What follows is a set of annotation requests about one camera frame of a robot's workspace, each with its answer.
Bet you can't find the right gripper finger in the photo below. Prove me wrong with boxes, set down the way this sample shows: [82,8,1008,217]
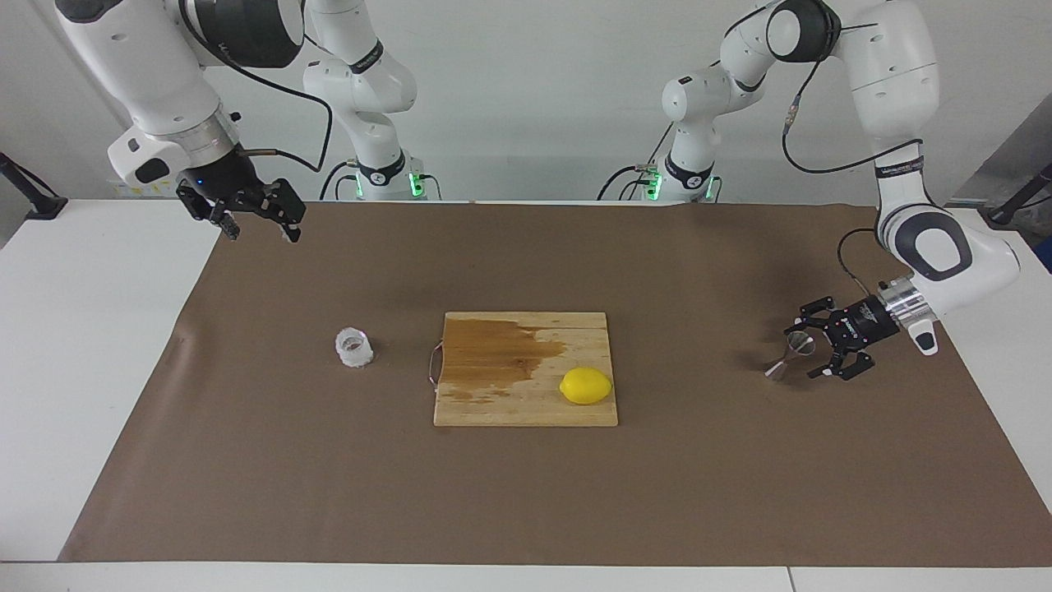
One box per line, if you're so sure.
[176,186,242,242]
[247,178,307,243]

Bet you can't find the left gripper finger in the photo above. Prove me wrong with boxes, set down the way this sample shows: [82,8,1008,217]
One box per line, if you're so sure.
[806,349,877,382]
[794,297,840,335]

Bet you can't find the steel cocktail jigger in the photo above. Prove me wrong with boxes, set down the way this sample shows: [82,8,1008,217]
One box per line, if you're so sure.
[764,331,817,382]

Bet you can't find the yellow lemon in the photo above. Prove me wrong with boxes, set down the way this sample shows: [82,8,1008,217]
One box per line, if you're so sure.
[559,367,614,406]

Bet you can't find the wooden cutting board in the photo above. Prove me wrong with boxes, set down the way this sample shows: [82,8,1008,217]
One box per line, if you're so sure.
[427,311,619,428]

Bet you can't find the brown paper table mat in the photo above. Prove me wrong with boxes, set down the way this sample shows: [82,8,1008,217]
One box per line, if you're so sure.
[58,201,1052,568]

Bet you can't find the black right base cables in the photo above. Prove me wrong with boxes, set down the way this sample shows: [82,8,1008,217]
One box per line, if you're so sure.
[318,160,364,201]

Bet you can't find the white wall socket box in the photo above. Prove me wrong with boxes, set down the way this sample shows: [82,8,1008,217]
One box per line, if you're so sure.
[111,181,183,200]

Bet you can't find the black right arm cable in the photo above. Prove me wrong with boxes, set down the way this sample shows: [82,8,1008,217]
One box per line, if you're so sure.
[177,0,335,173]

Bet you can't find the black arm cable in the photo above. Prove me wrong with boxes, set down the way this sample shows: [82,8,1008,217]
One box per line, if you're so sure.
[177,0,335,173]
[781,21,925,297]

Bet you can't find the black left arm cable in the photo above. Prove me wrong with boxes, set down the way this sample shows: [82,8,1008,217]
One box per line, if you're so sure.
[781,21,925,297]

